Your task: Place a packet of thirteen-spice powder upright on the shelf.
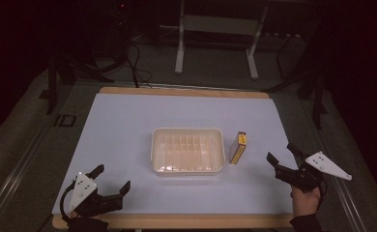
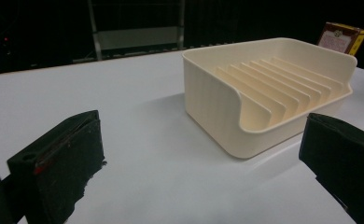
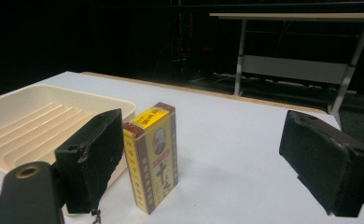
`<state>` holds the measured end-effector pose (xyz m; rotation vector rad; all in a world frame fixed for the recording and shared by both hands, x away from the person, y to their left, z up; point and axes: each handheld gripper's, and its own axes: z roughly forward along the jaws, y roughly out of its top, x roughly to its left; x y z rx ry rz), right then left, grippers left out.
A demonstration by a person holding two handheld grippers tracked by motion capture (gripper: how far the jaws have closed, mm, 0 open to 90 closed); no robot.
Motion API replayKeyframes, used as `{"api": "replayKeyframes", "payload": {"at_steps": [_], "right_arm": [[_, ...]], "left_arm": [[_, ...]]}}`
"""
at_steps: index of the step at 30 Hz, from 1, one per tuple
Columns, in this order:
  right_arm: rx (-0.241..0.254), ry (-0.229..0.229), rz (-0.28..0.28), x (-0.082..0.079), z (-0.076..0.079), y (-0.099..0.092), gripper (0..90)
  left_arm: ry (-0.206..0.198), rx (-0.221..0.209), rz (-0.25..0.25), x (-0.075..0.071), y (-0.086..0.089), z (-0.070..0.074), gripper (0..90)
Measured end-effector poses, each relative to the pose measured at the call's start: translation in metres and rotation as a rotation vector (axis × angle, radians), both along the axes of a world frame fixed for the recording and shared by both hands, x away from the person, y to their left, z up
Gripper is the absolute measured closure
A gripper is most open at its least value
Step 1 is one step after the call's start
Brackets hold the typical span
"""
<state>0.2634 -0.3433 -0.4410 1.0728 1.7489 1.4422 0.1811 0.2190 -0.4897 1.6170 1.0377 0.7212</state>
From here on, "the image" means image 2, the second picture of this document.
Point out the cream slotted plastic rack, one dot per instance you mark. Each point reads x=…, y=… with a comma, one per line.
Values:
x=217, y=105

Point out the metal frame stand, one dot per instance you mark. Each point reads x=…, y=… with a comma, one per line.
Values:
x=136, y=37

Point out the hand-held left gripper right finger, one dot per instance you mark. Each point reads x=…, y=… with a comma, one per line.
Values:
x=345, y=155

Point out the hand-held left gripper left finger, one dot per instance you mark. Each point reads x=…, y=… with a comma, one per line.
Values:
x=62, y=165

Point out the brown and yellow box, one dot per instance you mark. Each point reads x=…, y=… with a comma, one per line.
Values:
x=342, y=39

